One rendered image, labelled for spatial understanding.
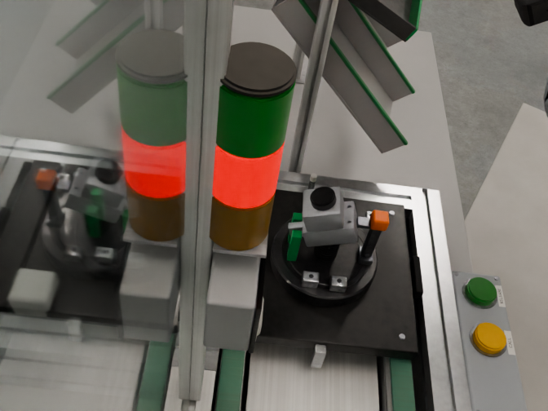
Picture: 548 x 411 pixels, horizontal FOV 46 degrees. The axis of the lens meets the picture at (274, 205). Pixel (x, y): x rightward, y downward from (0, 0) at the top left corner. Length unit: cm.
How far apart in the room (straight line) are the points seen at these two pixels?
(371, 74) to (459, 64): 200
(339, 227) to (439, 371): 22
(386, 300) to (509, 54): 247
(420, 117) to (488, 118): 152
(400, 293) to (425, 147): 43
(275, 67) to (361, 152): 79
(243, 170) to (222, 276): 11
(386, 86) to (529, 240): 35
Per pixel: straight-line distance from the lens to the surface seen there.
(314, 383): 83
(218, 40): 37
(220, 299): 49
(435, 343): 85
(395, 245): 90
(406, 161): 118
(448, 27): 327
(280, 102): 39
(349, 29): 102
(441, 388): 82
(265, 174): 43
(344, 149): 117
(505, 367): 87
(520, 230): 116
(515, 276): 109
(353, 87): 92
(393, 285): 86
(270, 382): 82
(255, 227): 47
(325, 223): 76
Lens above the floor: 165
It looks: 49 degrees down
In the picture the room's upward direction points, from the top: 10 degrees clockwise
